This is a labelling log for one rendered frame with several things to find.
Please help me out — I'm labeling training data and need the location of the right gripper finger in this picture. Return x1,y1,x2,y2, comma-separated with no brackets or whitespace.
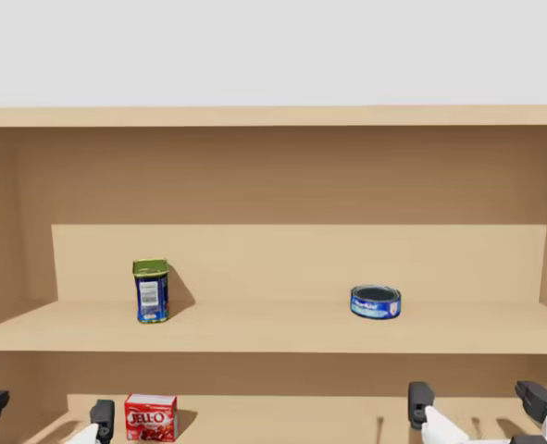
515,380,547,440
407,381,471,444

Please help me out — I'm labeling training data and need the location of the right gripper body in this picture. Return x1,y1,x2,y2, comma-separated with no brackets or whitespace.
467,434,547,444

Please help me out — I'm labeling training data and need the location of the blue flat can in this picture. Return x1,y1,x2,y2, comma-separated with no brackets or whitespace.
349,284,403,321

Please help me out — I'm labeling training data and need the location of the green and blue rectangular can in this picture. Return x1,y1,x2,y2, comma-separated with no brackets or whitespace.
131,257,171,325

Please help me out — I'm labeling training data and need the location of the red carton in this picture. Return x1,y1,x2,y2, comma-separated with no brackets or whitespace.
124,393,179,442

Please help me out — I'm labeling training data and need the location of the pale wooden shelf unit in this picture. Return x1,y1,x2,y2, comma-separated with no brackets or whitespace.
0,105,547,444

